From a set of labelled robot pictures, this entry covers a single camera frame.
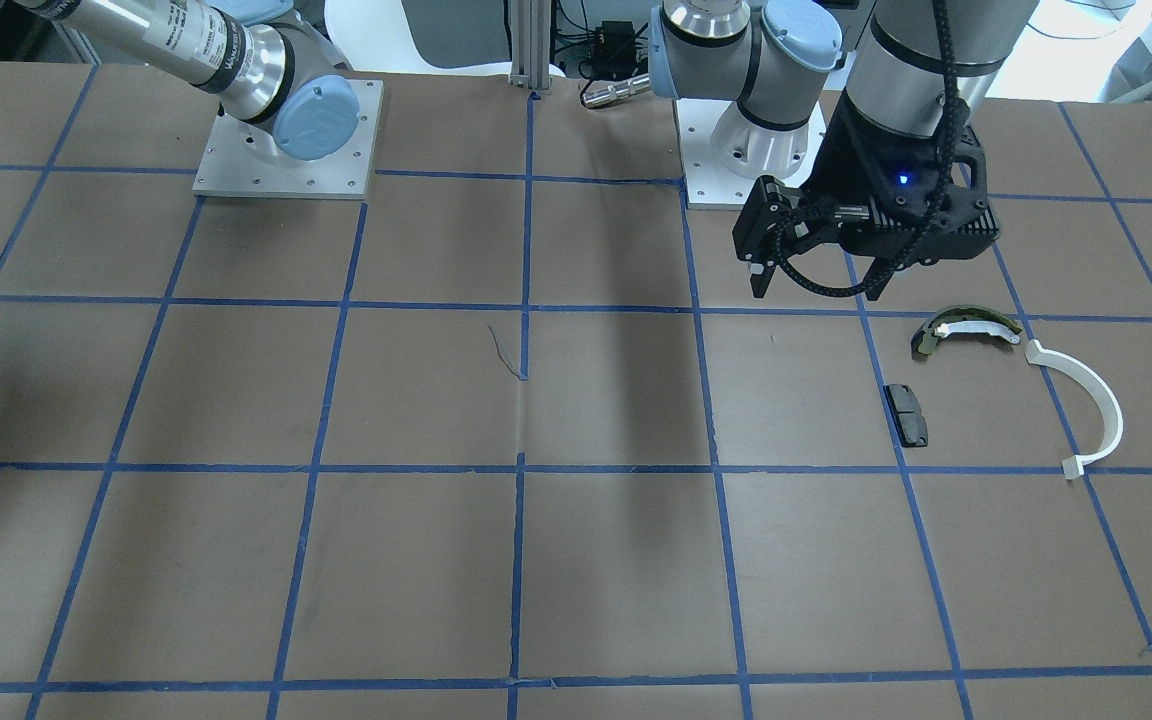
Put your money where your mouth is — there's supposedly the aluminium frame post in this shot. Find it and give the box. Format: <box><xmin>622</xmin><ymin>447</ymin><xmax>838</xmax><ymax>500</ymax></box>
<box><xmin>506</xmin><ymin>0</ymin><xmax>552</xmax><ymax>94</ymax></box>

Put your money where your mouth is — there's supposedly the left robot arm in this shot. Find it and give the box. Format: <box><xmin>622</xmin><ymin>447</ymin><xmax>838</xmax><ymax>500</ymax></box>
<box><xmin>647</xmin><ymin>1</ymin><xmax>1036</xmax><ymax>300</ymax></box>

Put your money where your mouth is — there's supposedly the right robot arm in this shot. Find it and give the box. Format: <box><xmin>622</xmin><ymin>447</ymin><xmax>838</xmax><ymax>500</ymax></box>
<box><xmin>22</xmin><ymin>1</ymin><xmax>361</xmax><ymax>161</ymax></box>

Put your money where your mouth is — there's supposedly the green curved brake shoe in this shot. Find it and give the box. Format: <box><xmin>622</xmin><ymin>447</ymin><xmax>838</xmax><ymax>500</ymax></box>
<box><xmin>910</xmin><ymin>305</ymin><xmax>1024</xmax><ymax>357</ymax></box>

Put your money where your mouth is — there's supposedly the white curved plastic part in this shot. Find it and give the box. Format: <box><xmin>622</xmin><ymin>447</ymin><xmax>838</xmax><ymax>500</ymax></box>
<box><xmin>1024</xmin><ymin>338</ymin><xmax>1126</xmax><ymax>480</ymax></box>

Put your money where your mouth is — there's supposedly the black brake pad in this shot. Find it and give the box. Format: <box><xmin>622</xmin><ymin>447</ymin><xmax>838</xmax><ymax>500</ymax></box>
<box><xmin>882</xmin><ymin>382</ymin><xmax>929</xmax><ymax>448</ymax></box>

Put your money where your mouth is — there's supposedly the black corrugated cable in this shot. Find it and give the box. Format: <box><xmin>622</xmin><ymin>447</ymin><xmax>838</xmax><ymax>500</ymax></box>
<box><xmin>774</xmin><ymin>0</ymin><xmax>969</xmax><ymax>298</ymax></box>

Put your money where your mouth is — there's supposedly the silver metal cylinder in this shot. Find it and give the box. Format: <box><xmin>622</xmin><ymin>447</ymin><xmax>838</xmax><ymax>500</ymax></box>
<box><xmin>579</xmin><ymin>73</ymin><xmax>652</xmax><ymax>109</ymax></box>

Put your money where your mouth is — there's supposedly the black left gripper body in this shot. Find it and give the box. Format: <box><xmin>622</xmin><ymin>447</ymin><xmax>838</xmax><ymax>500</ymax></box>
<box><xmin>806</xmin><ymin>96</ymin><xmax>998</xmax><ymax>278</ymax></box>

